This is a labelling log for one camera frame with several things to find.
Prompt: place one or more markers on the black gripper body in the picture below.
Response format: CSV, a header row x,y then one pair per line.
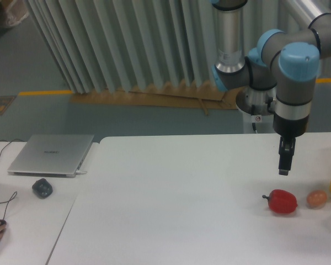
x,y
290,128

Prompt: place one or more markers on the red bell pepper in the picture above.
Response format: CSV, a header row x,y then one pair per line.
x,y
281,201

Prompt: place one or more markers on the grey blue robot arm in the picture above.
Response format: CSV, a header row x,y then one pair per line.
x,y
281,70

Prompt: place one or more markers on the brown egg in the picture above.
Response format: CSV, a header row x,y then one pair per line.
x,y
316,198

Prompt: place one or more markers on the flat brown cardboard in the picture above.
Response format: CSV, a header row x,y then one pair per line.
x,y
205,97

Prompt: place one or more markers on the grey folding screen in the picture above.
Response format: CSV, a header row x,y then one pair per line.
x,y
122,44

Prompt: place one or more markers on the silver closed laptop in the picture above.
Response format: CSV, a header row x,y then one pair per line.
x,y
52,155

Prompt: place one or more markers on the black earbuds case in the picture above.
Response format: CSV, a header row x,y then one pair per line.
x,y
42,188

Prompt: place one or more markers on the white laptop cable plug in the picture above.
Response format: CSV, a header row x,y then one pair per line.
x,y
81,172

